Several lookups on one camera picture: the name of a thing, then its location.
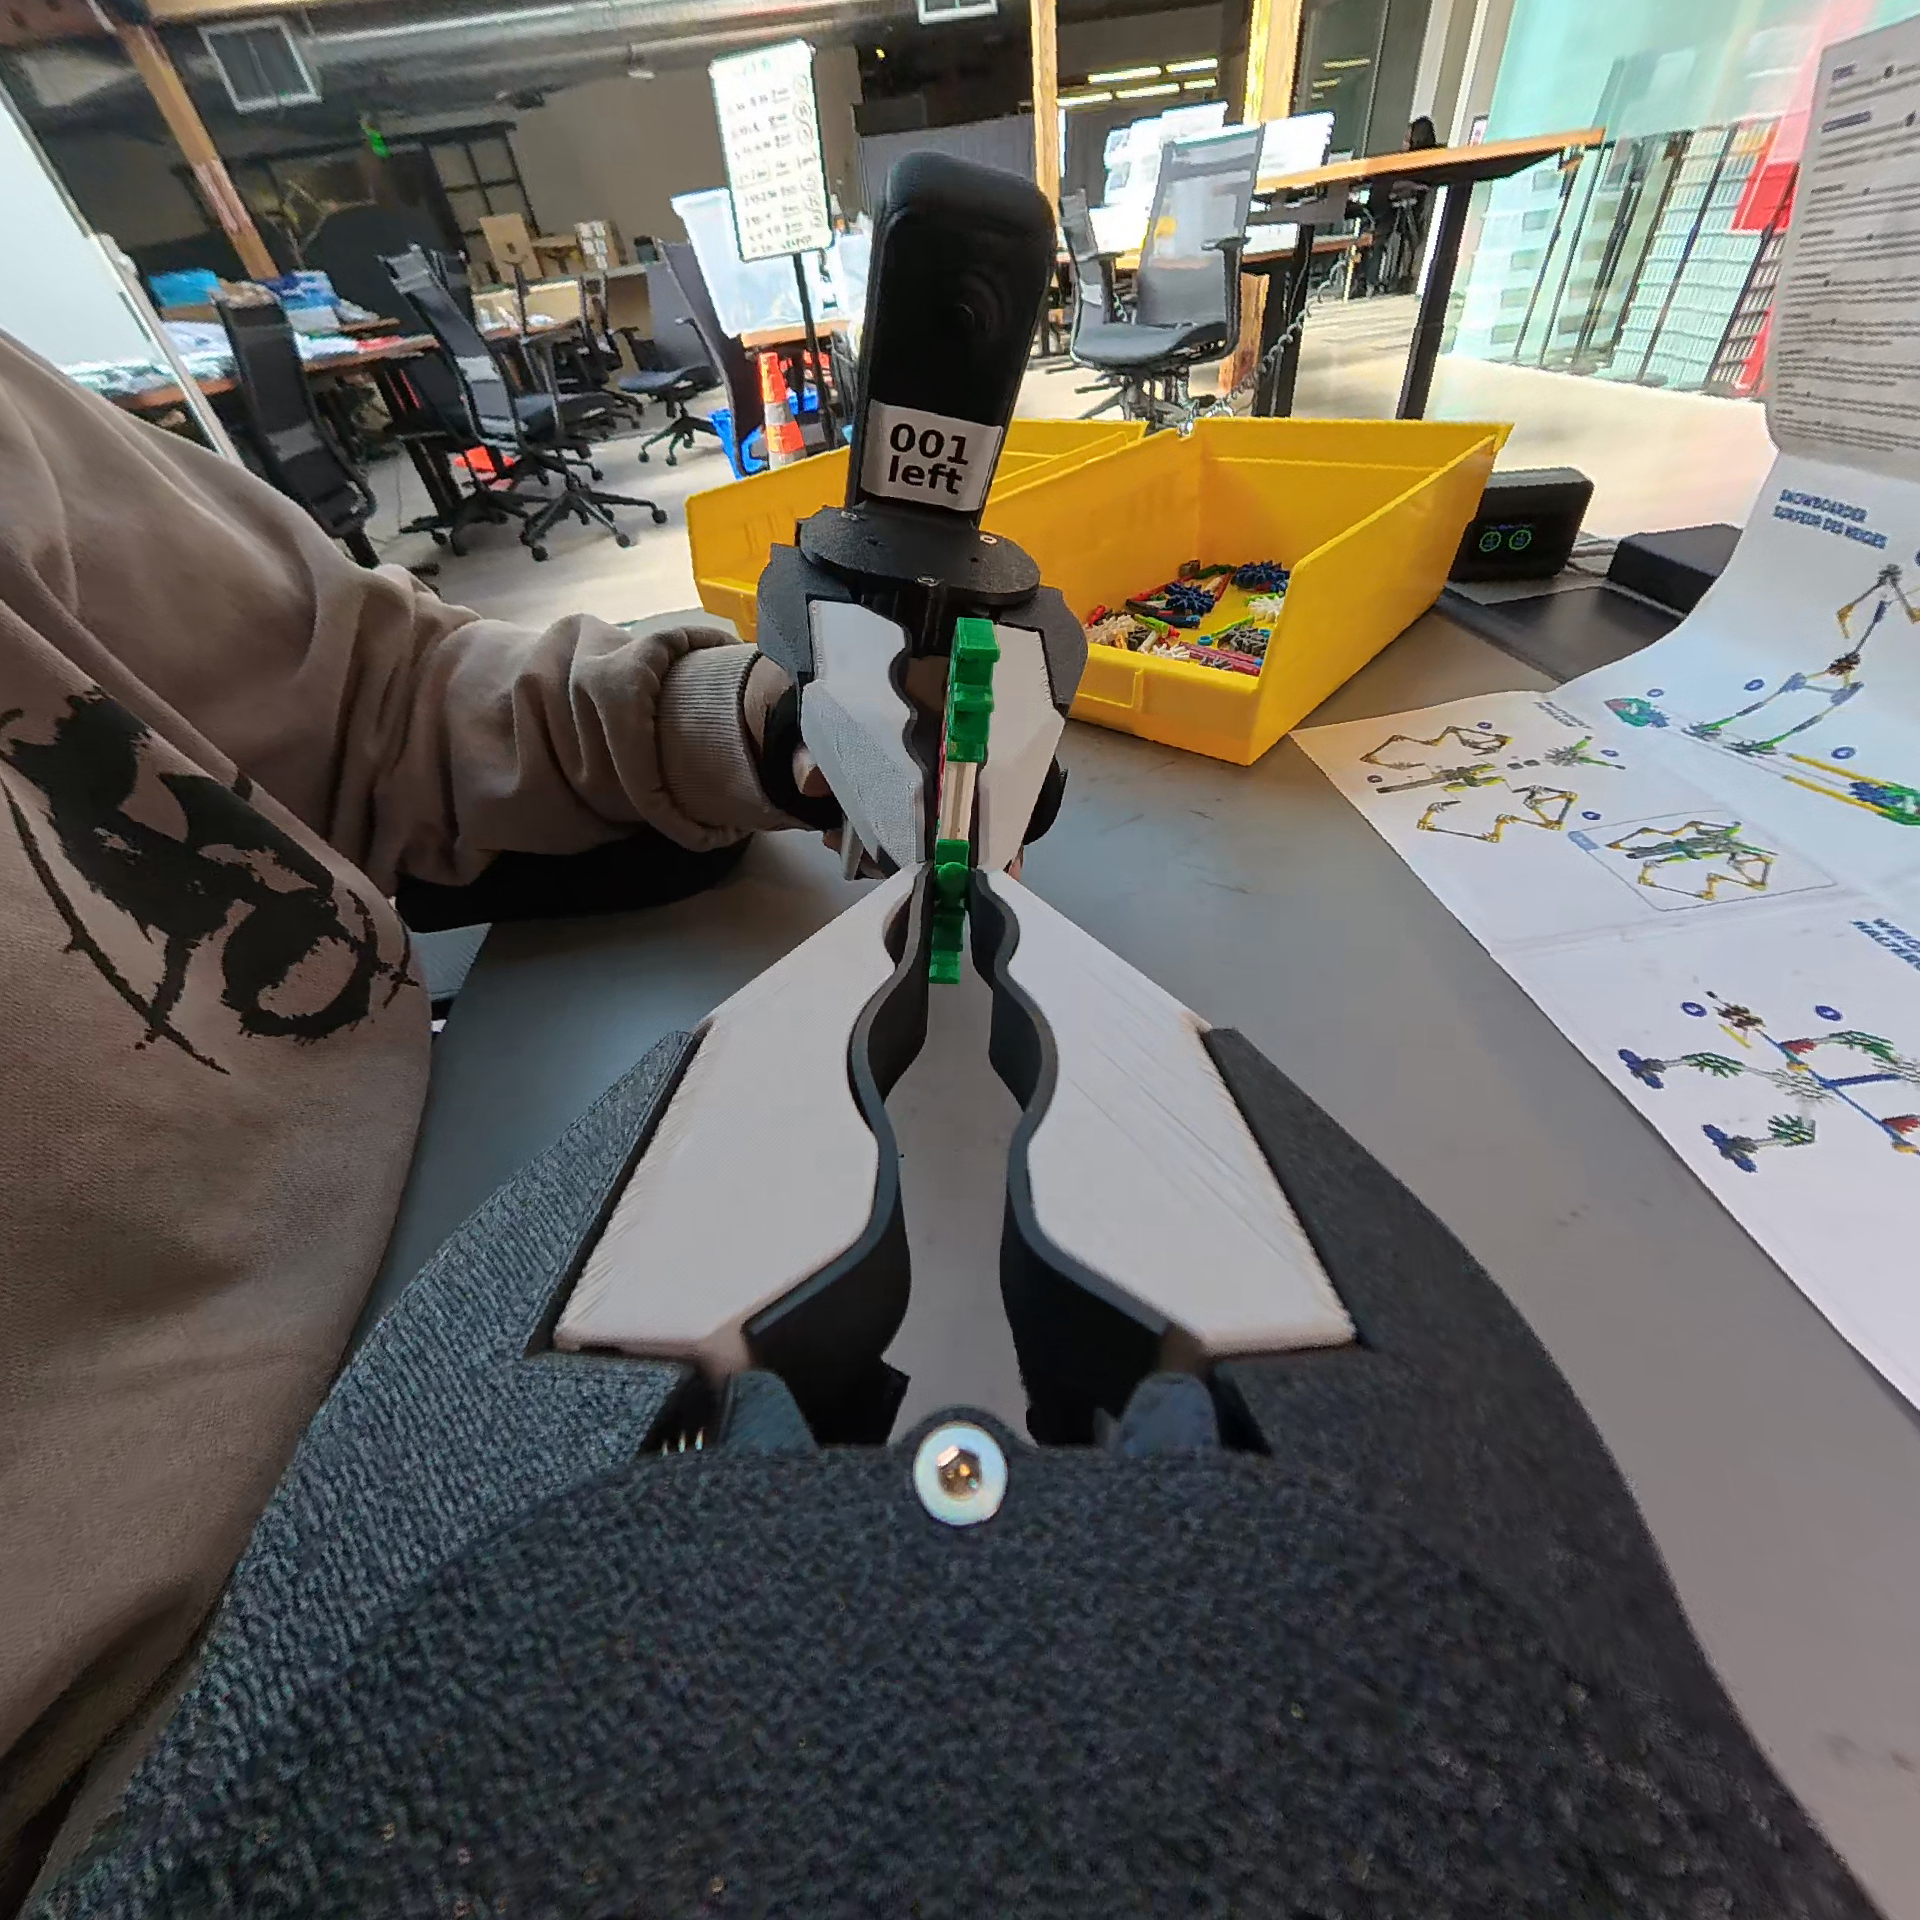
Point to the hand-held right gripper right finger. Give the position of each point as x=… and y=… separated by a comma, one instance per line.
x=1185, y=1183

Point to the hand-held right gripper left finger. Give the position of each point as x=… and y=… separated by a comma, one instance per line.
x=733, y=1183

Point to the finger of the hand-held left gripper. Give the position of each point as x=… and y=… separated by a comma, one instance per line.
x=870, y=703
x=1024, y=737

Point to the white toy rod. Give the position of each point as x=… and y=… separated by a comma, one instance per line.
x=954, y=805

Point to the grey desk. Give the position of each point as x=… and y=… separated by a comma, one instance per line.
x=1442, y=1140

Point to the person's left hand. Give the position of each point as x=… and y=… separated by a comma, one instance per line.
x=787, y=737

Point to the pile of toy pieces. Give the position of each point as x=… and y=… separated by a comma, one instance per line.
x=1185, y=615

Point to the black office chair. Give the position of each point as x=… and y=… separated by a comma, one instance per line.
x=508, y=391
x=1171, y=253
x=285, y=424

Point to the white sign board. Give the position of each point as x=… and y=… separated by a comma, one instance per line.
x=773, y=153

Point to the wooden office table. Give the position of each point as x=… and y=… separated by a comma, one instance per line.
x=1442, y=161

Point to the fold-out toy instruction sheet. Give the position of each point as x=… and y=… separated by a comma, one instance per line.
x=1681, y=988

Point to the black digital clock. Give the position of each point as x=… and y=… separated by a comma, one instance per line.
x=1524, y=523

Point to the small black device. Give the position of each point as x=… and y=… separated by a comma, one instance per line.
x=1676, y=570

